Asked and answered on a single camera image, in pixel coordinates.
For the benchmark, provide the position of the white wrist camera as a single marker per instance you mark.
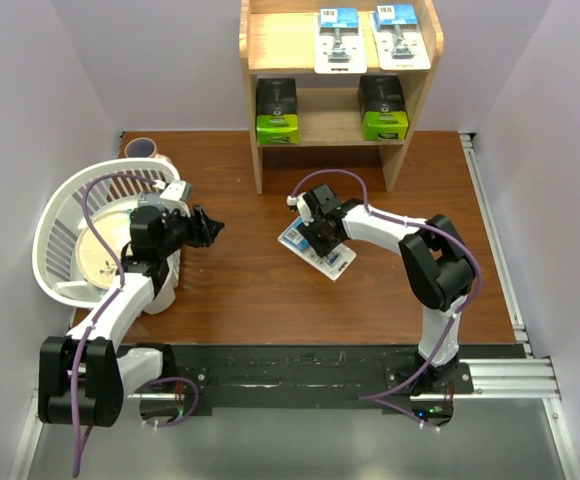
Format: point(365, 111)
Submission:
point(173, 195)
point(299, 204)

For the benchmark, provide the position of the white plastic slatted basket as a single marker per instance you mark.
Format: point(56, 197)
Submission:
point(104, 187)

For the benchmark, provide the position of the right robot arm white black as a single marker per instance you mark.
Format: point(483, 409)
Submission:
point(442, 272)

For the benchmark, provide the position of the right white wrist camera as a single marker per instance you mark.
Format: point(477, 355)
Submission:
point(299, 204)

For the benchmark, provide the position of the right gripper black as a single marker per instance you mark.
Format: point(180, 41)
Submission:
point(320, 248)

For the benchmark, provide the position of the white bowl under basket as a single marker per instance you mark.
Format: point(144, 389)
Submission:
point(162, 301)

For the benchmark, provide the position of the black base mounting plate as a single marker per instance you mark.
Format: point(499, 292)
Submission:
point(305, 377)

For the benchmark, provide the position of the blue razor blister pack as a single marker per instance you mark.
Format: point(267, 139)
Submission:
point(339, 46)
point(398, 38)

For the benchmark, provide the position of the grey cup in basket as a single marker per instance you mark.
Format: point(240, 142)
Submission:
point(150, 199)

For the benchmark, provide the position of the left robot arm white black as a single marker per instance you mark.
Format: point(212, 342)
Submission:
point(82, 379)

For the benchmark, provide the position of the purple and pink mug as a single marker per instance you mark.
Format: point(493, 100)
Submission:
point(142, 147)

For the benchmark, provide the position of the black green razor box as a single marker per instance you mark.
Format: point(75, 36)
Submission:
point(277, 121)
point(382, 108)

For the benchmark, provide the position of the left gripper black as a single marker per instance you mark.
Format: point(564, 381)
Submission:
point(202, 229)

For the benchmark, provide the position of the white Gillette razor blister pack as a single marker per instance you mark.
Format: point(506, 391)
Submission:
point(332, 265)

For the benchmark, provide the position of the aluminium frame rail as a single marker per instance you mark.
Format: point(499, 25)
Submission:
point(501, 372)

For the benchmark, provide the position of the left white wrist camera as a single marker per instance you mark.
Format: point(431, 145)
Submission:
point(173, 195)

